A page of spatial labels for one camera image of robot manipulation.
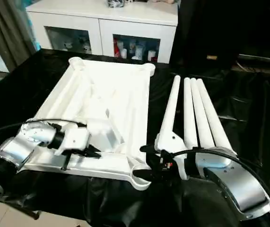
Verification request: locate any white plastic table leg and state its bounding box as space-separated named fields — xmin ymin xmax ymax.
xmin=158 ymin=75 xmax=181 ymax=144
xmin=196 ymin=79 xmax=237 ymax=156
xmin=190 ymin=78 xmax=215 ymax=149
xmin=183 ymin=77 xmax=199 ymax=147

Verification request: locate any white plastic table top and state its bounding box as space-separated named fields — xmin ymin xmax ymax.
xmin=18 ymin=56 xmax=156 ymax=192

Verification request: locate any black mat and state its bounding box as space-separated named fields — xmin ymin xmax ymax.
xmin=0 ymin=48 xmax=270 ymax=227

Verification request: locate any white glass-door cabinet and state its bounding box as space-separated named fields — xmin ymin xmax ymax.
xmin=26 ymin=2 xmax=178 ymax=64

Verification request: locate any black speaker with gold label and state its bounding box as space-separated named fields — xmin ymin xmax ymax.
xmin=169 ymin=0 xmax=239 ymax=70

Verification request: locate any grey-brown curtain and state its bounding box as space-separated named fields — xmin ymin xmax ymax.
xmin=0 ymin=0 xmax=42 ymax=71

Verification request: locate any dark low bench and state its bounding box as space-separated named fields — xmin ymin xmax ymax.
xmin=237 ymin=53 xmax=270 ymax=70

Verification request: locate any clear glass jar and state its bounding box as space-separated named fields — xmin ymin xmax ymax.
xmin=106 ymin=0 xmax=126 ymax=8

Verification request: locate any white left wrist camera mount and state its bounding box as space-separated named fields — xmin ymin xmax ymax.
xmin=54 ymin=127 xmax=92 ymax=156

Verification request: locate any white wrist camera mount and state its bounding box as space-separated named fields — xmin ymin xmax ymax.
xmin=54 ymin=127 xmax=92 ymax=156
xmin=155 ymin=133 xmax=187 ymax=180

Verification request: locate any black dangling strap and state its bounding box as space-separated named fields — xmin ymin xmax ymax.
xmin=61 ymin=153 xmax=73 ymax=171

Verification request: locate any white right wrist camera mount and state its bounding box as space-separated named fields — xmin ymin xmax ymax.
xmin=155 ymin=133 xmax=187 ymax=180

